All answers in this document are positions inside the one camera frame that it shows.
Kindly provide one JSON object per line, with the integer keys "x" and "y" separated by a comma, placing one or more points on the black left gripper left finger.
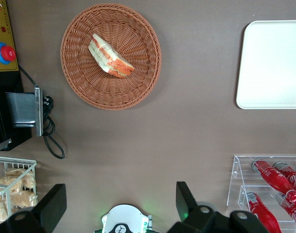
{"x": 56, "y": 199}

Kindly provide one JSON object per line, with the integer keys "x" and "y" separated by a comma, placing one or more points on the cream plastic tray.
{"x": 271, "y": 65}

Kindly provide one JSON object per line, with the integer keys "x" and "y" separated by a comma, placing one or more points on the round brown wicker basket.
{"x": 128, "y": 92}

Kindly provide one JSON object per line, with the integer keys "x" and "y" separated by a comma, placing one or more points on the red cola bottle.
{"x": 271, "y": 178}
{"x": 292, "y": 211}
{"x": 292, "y": 178}
{"x": 260, "y": 211}

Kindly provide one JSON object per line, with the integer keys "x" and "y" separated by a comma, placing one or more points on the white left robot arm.
{"x": 123, "y": 216}

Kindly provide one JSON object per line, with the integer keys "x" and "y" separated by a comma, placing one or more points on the red emergency stop button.
{"x": 6, "y": 53}

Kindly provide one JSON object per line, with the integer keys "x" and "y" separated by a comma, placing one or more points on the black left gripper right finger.
{"x": 184, "y": 201}

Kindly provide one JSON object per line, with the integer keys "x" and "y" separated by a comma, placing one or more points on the silver metal bar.
{"x": 2, "y": 145}

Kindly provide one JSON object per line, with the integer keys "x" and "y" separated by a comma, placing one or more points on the clear acrylic bottle rack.
{"x": 236, "y": 171}

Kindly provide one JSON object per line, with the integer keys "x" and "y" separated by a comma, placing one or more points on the yellow control panel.
{"x": 2, "y": 21}

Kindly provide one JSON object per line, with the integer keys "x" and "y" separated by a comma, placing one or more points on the black appliance housing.
{"x": 2, "y": 116}

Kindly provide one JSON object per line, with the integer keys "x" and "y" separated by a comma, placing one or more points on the triangular sandwich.
{"x": 106, "y": 55}

